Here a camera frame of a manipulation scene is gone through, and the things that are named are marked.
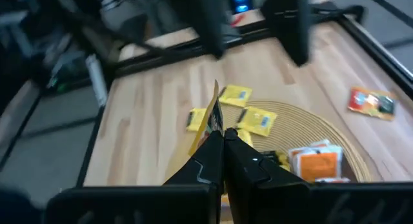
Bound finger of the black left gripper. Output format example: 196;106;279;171
190;0;227;59
263;0;313;67

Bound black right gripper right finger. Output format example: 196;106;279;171
225;127;413;224

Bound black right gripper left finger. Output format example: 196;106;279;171
46;130;225;224

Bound green lemon tea packet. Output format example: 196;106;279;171
261;149;292;172

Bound round woven placemat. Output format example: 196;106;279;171
219;100;372;183

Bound silver aluminium bar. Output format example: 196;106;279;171
85;54;109;108

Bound black metal table frame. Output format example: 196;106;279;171
0;4;413;189

